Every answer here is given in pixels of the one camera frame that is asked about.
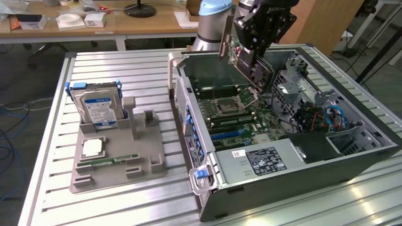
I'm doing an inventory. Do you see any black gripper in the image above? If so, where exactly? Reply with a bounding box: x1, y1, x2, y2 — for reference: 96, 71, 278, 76
232, 0, 299, 52

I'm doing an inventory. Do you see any green NVIDIA graphics card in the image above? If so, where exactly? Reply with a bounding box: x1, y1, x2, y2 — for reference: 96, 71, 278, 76
217, 17, 275, 93

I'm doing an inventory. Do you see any wooden cabinet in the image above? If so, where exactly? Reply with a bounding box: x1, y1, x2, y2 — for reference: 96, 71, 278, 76
279, 0, 366, 57

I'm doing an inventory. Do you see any brown cardboard box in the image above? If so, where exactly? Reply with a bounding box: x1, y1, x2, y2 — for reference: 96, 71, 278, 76
184, 0, 201, 17

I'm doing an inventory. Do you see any white paper sheet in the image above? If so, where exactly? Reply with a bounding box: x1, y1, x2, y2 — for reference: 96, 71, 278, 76
173, 11, 199, 29

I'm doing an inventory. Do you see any metal socket cover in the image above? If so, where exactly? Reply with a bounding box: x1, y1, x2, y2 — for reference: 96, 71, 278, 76
233, 86, 260, 107

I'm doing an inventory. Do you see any CPU socket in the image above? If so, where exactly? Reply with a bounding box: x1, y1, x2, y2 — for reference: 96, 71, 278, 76
212, 97, 244, 116

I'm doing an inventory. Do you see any wooden desk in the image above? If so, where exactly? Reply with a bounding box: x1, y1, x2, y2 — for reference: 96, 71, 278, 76
115, 0, 201, 51
0, 0, 117, 45

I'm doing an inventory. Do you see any green motherboard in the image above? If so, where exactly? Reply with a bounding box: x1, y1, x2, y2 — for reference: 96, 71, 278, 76
191, 77, 286, 153

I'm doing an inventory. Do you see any black round stand base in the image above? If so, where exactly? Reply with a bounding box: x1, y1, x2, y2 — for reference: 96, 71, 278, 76
124, 0, 157, 18

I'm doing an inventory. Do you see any blue expansion slot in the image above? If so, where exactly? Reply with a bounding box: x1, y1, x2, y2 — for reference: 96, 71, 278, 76
211, 130, 247, 141

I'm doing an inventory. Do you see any metal disk bay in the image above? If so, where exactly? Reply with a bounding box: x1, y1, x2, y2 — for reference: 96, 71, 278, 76
324, 124, 382, 157

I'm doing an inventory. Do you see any white labelled box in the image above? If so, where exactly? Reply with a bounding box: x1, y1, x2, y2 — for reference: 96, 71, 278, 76
84, 13, 107, 28

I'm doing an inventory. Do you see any grey packaged part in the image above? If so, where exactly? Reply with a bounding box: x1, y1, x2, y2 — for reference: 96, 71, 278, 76
80, 0, 96, 12

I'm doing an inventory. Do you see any grey power supply unit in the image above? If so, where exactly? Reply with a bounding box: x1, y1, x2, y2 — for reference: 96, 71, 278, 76
213, 138, 307, 185

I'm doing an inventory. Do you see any white square holder with roll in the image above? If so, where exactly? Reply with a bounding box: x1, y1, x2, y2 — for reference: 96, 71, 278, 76
56, 13, 87, 32

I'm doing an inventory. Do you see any hard disk in blue carrier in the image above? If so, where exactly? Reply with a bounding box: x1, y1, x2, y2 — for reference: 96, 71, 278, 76
64, 80, 123, 130

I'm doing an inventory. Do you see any blue case release latch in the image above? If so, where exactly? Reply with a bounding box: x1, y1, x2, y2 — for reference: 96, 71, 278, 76
193, 169, 208, 182

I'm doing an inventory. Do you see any grey printed parts rack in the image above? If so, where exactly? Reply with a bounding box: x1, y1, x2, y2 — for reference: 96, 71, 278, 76
68, 96, 169, 194

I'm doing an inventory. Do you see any open black PC case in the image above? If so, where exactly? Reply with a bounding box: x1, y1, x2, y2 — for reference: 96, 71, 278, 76
168, 43, 402, 223

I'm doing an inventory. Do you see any black office chair base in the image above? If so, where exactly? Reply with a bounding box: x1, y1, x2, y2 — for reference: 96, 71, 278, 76
26, 42, 69, 69

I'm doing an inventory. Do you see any white box with black lid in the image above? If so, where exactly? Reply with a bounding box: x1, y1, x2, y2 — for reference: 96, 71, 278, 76
14, 14, 48, 30

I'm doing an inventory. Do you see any silver CPU chip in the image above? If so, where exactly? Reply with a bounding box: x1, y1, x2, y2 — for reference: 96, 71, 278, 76
81, 139, 105, 159

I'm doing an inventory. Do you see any orange book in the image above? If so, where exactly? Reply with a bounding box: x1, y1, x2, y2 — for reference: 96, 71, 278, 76
9, 16, 21, 32

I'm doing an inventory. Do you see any red black wire bundle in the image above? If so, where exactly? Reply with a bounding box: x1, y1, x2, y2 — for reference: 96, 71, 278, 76
295, 107, 327, 132

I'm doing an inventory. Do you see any blue data wire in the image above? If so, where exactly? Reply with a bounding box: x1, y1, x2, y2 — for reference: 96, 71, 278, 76
324, 105, 347, 131

